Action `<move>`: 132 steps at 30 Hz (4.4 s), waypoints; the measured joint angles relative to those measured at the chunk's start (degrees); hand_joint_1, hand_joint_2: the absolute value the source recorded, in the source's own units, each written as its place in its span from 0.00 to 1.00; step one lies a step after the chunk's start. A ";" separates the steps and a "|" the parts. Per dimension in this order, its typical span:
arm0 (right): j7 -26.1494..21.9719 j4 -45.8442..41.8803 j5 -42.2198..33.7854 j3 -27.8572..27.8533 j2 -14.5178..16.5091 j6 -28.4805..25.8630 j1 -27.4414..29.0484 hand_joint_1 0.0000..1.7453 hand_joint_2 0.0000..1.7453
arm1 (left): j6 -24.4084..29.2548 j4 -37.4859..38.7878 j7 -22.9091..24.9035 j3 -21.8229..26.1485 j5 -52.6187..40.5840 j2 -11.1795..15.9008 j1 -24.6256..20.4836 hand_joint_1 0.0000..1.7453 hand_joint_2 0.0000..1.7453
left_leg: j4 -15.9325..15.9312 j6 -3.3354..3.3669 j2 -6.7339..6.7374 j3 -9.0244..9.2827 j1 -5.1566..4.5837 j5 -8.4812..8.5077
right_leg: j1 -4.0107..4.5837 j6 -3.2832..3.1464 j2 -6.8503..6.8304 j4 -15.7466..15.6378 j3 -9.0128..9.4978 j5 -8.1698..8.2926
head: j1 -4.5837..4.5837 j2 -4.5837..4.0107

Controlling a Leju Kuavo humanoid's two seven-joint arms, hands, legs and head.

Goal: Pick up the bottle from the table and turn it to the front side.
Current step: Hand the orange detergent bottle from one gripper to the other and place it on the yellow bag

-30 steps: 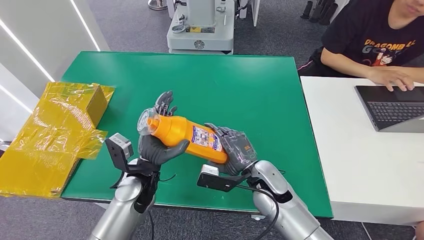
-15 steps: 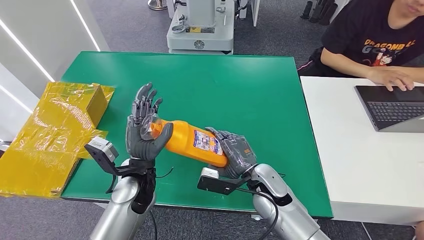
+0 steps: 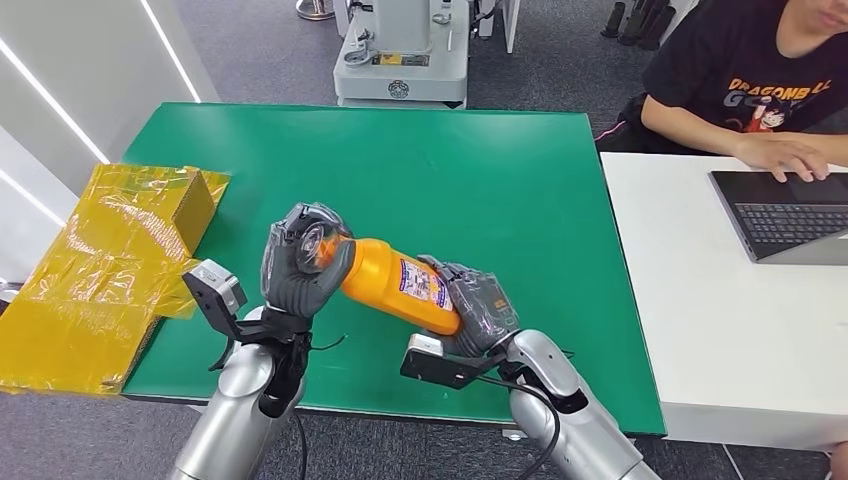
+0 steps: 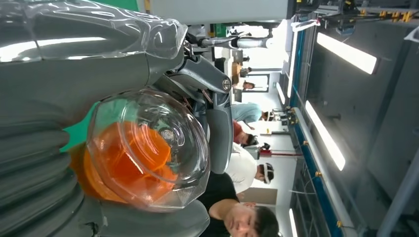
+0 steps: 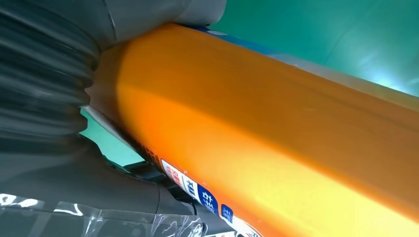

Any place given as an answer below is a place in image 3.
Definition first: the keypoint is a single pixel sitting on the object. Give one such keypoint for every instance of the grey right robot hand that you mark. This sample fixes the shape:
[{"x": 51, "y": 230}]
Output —
[{"x": 484, "y": 311}]

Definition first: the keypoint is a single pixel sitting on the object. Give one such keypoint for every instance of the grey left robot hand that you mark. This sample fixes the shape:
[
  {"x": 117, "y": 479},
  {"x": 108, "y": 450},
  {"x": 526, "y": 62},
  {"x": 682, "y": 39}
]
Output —
[{"x": 291, "y": 285}]

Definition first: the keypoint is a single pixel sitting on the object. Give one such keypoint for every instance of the orange bottle with clear cap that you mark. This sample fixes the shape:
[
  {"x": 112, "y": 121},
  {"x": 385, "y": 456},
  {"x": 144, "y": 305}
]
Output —
[{"x": 391, "y": 281}]

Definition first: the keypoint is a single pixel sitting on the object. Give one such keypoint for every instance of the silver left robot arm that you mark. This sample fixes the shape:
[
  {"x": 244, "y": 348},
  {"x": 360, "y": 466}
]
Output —
[{"x": 232, "y": 417}]

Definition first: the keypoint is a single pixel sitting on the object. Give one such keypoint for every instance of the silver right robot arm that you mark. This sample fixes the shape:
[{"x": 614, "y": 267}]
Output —
[{"x": 583, "y": 430}]

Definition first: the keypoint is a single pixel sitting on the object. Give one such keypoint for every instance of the yellow film-wrapped cardboard box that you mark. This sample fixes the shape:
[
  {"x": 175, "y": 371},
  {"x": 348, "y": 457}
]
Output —
[{"x": 192, "y": 205}]

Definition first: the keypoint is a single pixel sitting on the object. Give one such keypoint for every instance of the green table mat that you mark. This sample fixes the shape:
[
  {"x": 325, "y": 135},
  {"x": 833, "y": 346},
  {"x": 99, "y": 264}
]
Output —
[{"x": 411, "y": 172}]

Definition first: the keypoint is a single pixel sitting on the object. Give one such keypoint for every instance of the yellow film-covered flat cardboard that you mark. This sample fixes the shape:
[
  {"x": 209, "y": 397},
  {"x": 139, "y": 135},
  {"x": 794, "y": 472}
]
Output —
[{"x": 73, "y": 311}]

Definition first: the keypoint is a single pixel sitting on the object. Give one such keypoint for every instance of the grey machine base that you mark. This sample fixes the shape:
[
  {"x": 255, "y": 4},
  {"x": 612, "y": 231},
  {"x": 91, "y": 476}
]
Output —
[{"x": 401, "y": 73}]

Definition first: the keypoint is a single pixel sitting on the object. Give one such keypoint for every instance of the white table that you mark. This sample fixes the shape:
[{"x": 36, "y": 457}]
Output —
[{"x": 729, "y": 344}]

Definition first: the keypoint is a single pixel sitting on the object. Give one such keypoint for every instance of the chrome stand base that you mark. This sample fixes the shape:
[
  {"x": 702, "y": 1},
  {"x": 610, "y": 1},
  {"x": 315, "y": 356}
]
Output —
[{"x": 314, "y": 10}]

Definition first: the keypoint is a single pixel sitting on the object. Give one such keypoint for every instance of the dark grey laptop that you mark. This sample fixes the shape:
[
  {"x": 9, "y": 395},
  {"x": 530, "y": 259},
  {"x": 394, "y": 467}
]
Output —
[{"x": 782, "y": 222}]

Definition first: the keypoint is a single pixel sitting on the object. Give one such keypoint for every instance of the black chair legs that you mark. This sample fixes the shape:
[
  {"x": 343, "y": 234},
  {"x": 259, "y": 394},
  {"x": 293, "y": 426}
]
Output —
[{"x": 639, "y": 23}]

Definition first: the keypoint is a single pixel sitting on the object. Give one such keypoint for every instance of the person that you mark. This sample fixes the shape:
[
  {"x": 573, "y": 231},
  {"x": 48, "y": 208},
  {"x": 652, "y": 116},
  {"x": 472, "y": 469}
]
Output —
[{"x": 709, "y": 73}]

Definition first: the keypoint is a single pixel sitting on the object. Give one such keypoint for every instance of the person's right hand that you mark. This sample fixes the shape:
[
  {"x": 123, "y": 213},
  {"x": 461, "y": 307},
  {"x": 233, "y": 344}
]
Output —
[{"x": 782, "y": 152}]

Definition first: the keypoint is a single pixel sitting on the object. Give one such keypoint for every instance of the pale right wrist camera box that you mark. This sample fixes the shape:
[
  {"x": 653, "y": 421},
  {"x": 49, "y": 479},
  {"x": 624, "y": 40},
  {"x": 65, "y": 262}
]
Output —
[{"x": 430, "y": 361}]

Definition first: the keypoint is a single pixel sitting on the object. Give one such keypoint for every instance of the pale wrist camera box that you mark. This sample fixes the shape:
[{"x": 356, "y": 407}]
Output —
[
  {"x": 215, "y": 285},
  {"x": 430, "y": 361}
]

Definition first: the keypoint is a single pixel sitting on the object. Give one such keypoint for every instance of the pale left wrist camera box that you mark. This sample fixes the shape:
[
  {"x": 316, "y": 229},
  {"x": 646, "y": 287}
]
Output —
[{"x": 215, "y": 285}]

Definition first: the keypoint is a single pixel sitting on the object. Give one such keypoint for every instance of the white table foot bracket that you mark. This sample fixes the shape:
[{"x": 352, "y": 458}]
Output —
[{"x": 515, "y": 435}]

